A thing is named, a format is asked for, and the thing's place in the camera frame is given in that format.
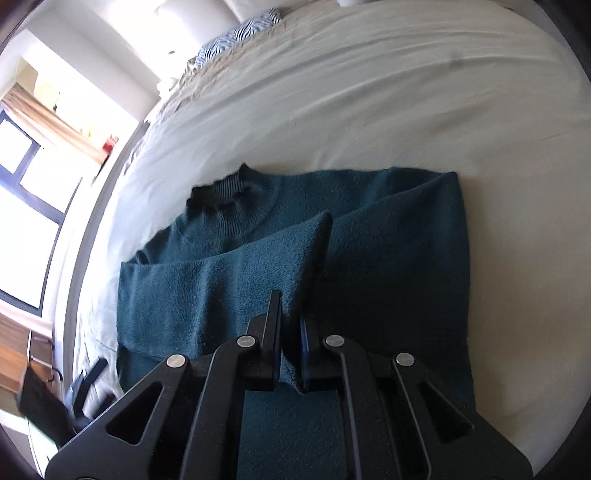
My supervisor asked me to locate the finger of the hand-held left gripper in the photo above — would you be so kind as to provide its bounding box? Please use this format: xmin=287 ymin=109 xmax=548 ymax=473
xmin=69 ymin=357 xmax=110 ymax=416

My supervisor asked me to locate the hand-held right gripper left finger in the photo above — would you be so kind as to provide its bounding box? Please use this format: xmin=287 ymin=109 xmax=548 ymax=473
xmin=45 ymin=290 xmax=283 ymax=480

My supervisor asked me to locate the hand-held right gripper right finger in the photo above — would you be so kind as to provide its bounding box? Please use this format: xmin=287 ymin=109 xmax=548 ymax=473
xmin=299 ymin=316 xmax=534 ymax=480

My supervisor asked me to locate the dark teal knit sweater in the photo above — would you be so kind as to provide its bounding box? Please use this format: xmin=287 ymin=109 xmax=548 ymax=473
xmin=115 ymin=164 xmax=476 ymax=480

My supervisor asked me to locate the black framed window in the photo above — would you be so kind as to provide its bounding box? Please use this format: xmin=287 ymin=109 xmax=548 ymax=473
xmin=0 ymin=113 xmax=84 ymax=310

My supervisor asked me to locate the bed with beige sheet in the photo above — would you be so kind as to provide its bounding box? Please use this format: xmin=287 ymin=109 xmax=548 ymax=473
xmin=65 ymin=0 xmax=583 ymax=480

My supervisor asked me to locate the beige curtain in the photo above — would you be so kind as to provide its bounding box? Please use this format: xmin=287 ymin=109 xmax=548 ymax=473
xmin=0 ymin=85 xmax=112 ymax=164

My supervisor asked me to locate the zebra striped pillow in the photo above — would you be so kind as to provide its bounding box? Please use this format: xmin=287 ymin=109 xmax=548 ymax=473
xmin=194 ymin=7 xmax=283 ymax=70

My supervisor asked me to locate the beige padded headboard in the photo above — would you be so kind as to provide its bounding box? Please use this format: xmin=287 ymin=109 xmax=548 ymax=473
xmin=222 ymin=0 xmax=338 ymax=23

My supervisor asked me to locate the black chair with metal frame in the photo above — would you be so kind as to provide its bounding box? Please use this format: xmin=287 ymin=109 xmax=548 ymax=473
xmin=16 ymin=330 xmax=77 ymax=450

